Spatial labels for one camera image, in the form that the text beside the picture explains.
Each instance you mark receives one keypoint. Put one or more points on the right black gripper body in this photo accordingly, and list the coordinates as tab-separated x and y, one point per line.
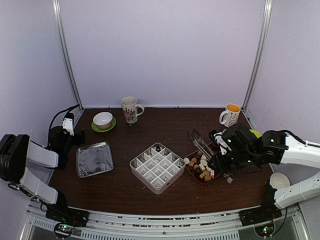
225	167

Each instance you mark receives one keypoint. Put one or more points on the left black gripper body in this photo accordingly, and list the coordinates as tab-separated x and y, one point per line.
76	142

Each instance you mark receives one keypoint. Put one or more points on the bunny print tin lid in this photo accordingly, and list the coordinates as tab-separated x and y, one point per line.
94	159

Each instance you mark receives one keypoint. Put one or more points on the metal tongs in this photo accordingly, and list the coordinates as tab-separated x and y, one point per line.
206	151

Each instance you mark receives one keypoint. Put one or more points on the white divided tin box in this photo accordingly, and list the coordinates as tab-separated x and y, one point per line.
157	167

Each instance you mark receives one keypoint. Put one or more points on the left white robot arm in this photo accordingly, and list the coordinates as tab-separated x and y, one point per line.
19	152

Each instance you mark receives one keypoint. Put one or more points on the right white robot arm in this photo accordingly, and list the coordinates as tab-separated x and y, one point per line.
239	147

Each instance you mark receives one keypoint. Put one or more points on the red chocolate tray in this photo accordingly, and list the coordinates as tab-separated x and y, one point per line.
197	171

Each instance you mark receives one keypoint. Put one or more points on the green saucer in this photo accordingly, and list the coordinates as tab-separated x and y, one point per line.
104	128

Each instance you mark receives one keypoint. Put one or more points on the white bowl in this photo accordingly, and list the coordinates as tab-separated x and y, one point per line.
102	118

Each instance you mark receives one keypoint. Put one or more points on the lime green bowl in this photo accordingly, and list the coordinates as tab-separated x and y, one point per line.
256	133

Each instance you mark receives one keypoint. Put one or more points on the yellow interior mug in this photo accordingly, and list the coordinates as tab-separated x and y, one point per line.
230	115

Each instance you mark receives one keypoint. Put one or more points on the white bowl off table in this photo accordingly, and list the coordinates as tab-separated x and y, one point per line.
279	180

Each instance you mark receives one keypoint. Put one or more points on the tall coral print mug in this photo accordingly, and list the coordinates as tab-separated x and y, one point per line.
131	109

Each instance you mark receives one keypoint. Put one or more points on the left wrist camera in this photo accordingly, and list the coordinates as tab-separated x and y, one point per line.
68	123

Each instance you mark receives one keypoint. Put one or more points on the front metal rail base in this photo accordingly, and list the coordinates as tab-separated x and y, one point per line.
207	226

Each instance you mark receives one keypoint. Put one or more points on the right aluminium frame post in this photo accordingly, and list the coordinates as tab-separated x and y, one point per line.
263	35

